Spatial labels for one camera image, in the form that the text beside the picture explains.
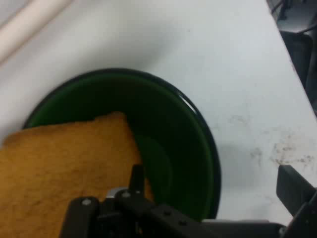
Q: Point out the cream dish rack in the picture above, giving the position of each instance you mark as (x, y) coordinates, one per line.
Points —
(27, 23)

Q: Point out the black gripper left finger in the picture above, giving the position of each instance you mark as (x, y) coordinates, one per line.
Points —
(138, 208)

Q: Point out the dark green bowl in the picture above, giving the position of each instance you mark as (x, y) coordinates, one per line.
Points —
(173, 138)

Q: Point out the golden brown toast slice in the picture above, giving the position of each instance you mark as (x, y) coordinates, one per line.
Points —
(62, 161)

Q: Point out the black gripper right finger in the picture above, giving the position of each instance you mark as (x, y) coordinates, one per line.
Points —
(299, 196)

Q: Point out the dark office chair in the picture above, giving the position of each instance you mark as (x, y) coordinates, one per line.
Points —
(297, 52)

